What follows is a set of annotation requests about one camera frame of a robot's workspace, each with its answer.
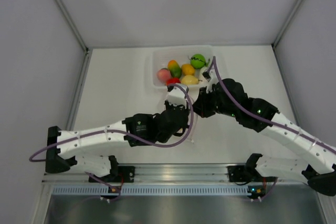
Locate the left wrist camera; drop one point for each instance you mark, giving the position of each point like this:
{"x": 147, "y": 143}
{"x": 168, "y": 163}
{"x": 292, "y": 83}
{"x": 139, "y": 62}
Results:
{"x": 176, "y": 94}

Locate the green fake avocado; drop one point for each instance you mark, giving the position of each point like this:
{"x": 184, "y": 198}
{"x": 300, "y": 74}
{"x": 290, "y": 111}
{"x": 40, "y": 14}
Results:
{"x": 174, "y": 68}

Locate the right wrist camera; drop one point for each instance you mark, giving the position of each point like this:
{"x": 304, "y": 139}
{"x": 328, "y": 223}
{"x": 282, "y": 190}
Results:
{"x": 211, "y": 78}

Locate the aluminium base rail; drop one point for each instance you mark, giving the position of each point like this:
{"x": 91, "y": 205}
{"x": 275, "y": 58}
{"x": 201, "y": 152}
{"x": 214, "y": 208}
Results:
{"x": 185, "y": 174}

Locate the orange fake fruit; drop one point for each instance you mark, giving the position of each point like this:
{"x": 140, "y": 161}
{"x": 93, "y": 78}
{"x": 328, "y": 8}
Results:
{"x": 188, "y": 69}

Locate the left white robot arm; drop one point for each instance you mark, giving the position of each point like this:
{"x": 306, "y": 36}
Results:
{"x": 89, "y": 150}

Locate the white slotted cable duct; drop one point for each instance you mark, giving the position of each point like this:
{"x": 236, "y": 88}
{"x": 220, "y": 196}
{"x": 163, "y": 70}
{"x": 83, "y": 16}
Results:
{"x": 157, "y": 190}

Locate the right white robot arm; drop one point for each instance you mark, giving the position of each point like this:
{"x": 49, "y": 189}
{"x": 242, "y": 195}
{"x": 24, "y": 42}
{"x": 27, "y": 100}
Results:
{"x": 315, "y": 162}

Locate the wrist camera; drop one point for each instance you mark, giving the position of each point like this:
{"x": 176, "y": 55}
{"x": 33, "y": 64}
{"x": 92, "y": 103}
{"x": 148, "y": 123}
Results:
{"x": 176, "y": 94}
{"x": 211, "y": 78}

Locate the pink fake peach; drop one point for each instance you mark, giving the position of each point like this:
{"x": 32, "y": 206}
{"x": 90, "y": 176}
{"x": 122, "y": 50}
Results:
{"x": 163, "y": 75}

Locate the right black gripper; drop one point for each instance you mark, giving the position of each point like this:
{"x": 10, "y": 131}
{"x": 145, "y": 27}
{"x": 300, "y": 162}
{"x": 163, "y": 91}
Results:
{"x": 200, "y": 105}

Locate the red fake apple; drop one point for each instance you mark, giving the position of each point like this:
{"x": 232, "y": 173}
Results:
{"x": 172, "y": 81}

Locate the clear zip top bag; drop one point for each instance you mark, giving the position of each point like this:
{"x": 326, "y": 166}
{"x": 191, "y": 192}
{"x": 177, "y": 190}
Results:
{"x": 189, "y": 134}

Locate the pale yellow fake pear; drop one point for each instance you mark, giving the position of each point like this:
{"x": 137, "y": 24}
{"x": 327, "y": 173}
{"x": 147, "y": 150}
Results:
{"x": 190, "y": 80}

